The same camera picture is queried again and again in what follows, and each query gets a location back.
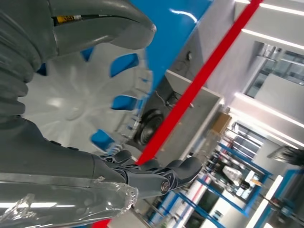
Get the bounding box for black round stool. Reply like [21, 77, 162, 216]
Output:
[135, 108, 165, 148]

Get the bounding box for red barrier belt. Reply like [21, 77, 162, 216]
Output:
[91, 0, 263, 228]

